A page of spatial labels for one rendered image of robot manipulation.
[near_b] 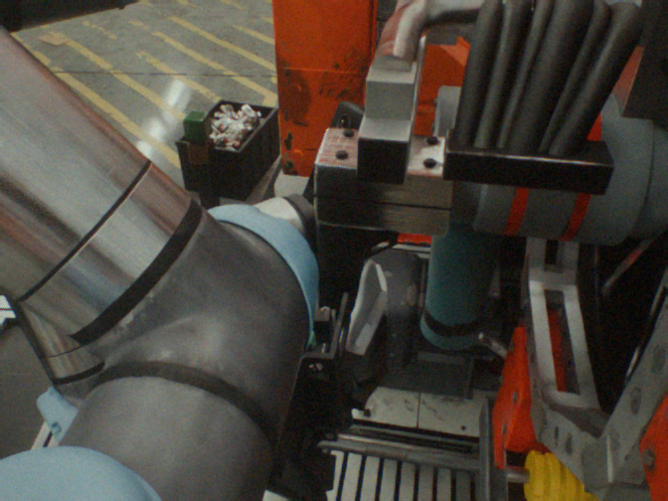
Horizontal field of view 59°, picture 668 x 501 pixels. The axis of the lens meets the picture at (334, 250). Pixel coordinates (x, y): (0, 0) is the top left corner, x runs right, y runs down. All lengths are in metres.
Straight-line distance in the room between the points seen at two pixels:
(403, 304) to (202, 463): 0.87
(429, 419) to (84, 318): 1.12
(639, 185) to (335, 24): 0.60
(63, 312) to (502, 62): 0.25
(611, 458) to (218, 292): 0.32
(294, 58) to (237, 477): 0.89
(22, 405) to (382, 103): 1.05
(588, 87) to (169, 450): 0.27
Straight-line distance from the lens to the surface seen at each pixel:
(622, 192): 0.55
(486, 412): 1.23
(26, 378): 1.33
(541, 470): 0.74
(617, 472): 0.46
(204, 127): 1.08
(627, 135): 0.55
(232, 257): 0.24
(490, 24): 0.36
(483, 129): 0.34
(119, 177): 0.23
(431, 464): 1.28
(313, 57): 1.03
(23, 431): 1.25
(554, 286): 0.82
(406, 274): 1.11
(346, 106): 0.60
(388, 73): 0.36
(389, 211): 0.39
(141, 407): 0.21
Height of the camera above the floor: 1.15
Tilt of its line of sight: 40 degrees down
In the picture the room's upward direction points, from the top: straight up
